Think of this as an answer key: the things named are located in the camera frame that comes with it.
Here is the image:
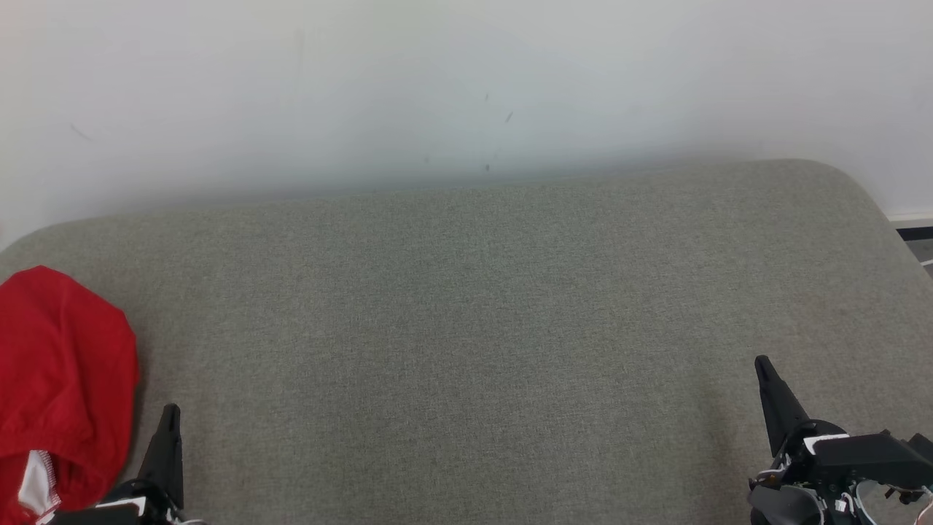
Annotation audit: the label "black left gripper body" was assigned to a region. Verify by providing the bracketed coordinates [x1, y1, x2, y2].
[109, 479, 206, 525]

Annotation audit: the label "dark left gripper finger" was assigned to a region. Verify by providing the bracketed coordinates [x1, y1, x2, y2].
[138, 404, 185, 510]

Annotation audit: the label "grey fabric sofa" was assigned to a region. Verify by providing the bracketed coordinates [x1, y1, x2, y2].
[0, 159, 933, 525]

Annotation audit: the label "red shorts with white stripe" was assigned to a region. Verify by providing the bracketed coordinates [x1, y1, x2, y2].
[0, 265, 140, 525]

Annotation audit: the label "red white twisted wires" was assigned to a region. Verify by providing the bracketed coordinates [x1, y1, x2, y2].
[835, 478, 933, 525]

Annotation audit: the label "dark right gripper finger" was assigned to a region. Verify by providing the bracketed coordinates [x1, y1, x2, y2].
[754, 355, 811, 457]

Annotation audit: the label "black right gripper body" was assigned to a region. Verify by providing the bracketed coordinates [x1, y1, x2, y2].
[749, 419, 862, 525]

